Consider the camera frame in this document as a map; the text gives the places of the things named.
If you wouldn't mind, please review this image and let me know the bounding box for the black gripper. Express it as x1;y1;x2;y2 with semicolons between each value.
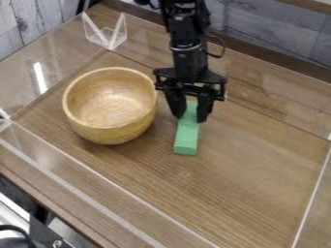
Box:
152;46;228;123

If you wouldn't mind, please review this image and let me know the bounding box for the green rectangular block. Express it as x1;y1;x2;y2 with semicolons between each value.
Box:
173;101;199;155

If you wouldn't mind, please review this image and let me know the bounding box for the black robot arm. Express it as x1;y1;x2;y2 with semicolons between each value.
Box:
153;0;228;123

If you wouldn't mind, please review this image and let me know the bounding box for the wooden bowl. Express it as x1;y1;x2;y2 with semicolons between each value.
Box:
61;67;157;145

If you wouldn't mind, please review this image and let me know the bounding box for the clear acrylic enclosure wall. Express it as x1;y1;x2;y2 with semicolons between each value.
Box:
0;16;331;248

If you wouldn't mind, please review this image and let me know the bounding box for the clear acrylic corner bracket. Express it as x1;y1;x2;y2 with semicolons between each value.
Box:
81;13;128;50

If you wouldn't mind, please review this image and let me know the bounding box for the black metal bracket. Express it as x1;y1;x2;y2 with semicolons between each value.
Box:
29;216;65;248

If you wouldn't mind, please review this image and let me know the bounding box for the black cable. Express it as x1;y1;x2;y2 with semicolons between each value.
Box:
0;224;33;243

